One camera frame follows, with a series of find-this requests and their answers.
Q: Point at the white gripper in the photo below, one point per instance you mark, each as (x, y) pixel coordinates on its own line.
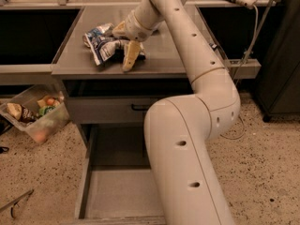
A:
(135, 28)

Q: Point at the blue chip bag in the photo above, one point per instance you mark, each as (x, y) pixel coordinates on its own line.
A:
(103, 49)

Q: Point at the metal rod on floor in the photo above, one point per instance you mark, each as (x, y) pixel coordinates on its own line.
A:
(12, 204)

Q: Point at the dark blue snack bar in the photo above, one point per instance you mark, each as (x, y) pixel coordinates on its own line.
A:
(213, 46)

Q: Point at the green item in bin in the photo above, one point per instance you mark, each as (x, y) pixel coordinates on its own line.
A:
(46, 109)

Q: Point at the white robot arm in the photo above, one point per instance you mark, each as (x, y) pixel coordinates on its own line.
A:
(177, 128)

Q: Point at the grey drawer cabinet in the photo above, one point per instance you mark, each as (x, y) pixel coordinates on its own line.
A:
(160, 75)

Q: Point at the black cabinet at right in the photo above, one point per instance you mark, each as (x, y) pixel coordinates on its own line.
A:
(277, 88)

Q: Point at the brown snack bag in bin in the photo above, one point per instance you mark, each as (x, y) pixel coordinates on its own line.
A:
(20, 113)

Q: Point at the open bottom drawer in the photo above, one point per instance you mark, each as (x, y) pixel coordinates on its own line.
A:
(117, 186)

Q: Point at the clear plastic bin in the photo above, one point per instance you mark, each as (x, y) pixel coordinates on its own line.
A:
(33, 99)

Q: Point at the closed drawer with black handle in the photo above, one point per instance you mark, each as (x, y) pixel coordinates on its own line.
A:
(109, 110)

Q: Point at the orange fruit in bin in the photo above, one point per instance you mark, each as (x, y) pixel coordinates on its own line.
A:
(50, 101)

